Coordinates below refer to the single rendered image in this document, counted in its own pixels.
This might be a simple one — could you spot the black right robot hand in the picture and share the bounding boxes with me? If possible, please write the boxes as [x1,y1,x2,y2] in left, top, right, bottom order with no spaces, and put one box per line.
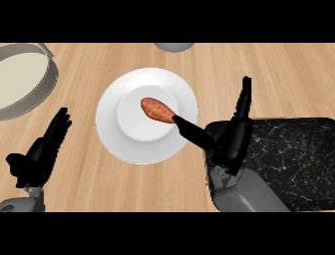
[170,76,256,177]

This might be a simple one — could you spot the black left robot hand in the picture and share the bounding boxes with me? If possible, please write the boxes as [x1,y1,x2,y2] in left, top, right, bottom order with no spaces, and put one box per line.
[5,107,74,189]

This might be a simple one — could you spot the black marble tray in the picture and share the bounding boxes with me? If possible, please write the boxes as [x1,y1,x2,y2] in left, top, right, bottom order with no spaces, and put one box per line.
[203,117,335,211]

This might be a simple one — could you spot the orange sweet potato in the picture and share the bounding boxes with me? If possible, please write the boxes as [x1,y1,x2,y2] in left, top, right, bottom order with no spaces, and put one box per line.
[141,97,178,125]

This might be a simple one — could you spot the white round plate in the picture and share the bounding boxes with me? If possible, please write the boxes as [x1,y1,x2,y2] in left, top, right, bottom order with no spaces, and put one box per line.
[95,67,200,165]

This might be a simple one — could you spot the grey round pot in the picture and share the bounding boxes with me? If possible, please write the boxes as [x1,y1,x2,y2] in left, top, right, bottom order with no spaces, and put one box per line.
[0,43,61,123]

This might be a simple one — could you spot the grey rounded object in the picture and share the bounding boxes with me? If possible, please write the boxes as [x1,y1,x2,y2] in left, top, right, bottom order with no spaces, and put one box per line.
[154,43,195,54]

